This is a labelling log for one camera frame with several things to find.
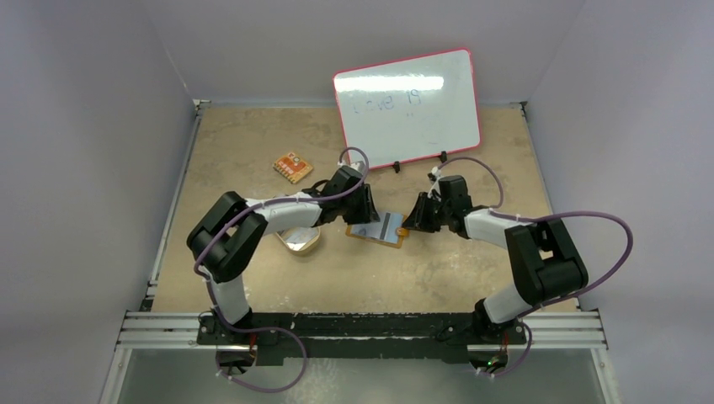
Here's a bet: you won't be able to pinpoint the yellow leather card holder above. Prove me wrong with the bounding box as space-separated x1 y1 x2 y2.
345 211 409 248

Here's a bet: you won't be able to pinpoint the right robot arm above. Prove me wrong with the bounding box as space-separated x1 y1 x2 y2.
402 175 589 343

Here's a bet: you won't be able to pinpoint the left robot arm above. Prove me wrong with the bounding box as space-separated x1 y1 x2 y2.
186 165 379 344

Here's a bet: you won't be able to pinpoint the beige oval card tray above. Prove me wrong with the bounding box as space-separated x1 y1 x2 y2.
276 227 321 256

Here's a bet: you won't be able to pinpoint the pink framed whiteboard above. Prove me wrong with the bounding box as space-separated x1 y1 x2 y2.
333 48 482 168

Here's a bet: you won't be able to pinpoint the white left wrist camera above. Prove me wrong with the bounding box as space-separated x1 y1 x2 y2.
338 161 369 175

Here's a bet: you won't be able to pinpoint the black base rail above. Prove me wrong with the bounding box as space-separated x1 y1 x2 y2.
196 312 528 365

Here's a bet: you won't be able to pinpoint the aluminium frame rails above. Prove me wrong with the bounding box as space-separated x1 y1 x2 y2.
102 106 620 403

